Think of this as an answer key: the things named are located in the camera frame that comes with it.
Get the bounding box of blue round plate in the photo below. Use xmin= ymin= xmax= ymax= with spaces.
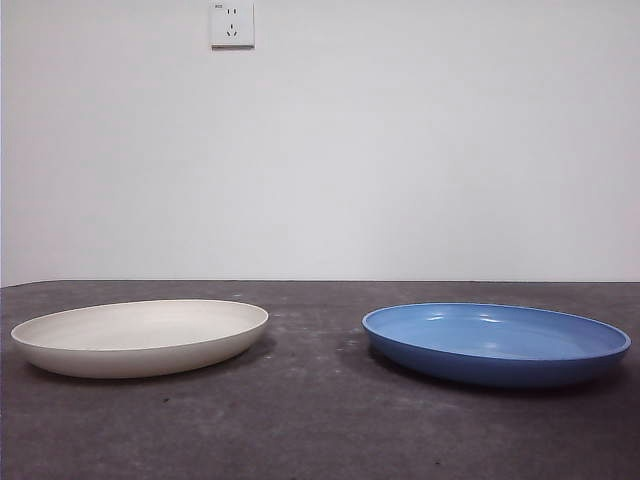
xmin=360 ymin=301 xmax=632 ymax=389

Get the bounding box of white wall socket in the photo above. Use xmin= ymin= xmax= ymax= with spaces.
xmin=209 ymin=1 xmax=255 ymax=50

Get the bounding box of white round plate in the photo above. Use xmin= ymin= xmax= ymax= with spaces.
xmin=10 ymin=298 xmax=270 ymax=379

